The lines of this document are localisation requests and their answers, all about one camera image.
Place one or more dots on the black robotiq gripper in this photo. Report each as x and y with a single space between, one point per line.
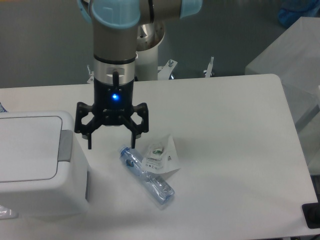
113 100

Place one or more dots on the white trash can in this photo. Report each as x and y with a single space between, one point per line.
32 180

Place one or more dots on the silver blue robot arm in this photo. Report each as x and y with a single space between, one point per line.
115 25

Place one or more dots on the grey trash can push button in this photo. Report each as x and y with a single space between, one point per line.
65 146

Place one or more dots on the white plastic wrapper packet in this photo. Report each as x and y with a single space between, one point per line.
160 156

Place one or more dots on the clear plastic water bottle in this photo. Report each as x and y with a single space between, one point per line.
157 187

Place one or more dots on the blue patterned object at edge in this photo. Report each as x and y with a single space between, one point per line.
2 109

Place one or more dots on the silver clamp bolt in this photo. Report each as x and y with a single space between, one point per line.
208 72

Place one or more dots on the clear plastic bag corner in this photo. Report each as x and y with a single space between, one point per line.
6 213

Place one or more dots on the blue bag in background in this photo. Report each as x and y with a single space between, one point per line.
291 10

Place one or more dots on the black device at table edge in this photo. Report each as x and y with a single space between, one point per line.
311 213

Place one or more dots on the white mounting bracket frame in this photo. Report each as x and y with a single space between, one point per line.
167 68

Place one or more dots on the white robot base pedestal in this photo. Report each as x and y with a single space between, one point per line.
149 37

